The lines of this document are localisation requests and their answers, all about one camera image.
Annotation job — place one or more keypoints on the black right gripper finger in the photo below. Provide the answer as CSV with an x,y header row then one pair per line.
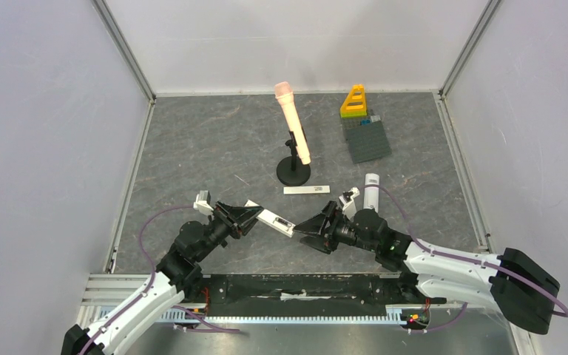
x,y
316,225
325,244

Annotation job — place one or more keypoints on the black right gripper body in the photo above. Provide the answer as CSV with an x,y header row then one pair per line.
x,y
330,228

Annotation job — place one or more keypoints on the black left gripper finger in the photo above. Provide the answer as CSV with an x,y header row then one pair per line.
x,y
243,228
239,214

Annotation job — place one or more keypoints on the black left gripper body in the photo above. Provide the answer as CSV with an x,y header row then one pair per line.
x,y
227,222

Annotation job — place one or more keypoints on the white boxed remote with display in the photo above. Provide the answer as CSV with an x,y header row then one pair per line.
x,y
276,222

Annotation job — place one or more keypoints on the white cardboard sleeve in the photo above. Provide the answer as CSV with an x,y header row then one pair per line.
x,y
306,190

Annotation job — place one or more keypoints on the white remote control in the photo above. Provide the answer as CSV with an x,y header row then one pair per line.
x,y
371,192

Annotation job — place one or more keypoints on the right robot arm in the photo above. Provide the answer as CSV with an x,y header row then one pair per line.
x,y
511,283

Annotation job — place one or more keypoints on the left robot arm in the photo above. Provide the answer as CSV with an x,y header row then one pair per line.
x,y
177,274

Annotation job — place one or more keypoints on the black microphone stand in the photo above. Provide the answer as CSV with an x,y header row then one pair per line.
x,y
290,170

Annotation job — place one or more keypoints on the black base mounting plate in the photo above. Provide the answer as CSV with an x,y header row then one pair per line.
x,y
303,295

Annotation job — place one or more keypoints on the grey lego baseplate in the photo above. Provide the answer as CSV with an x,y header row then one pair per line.
x,y
368,142

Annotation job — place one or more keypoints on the lime green lego brick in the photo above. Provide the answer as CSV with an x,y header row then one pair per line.
x,y
353,114

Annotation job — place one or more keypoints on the pink microphone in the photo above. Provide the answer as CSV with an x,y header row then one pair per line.
x,y
285,97

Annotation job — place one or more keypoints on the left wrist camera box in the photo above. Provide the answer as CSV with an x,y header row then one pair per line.
x,y
202,203

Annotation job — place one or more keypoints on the white cable duct strip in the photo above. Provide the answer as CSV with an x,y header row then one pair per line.
x,y
392,316

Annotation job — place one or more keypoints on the yellow lego frame piece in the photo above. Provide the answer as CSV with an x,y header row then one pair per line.
x,y
355,99

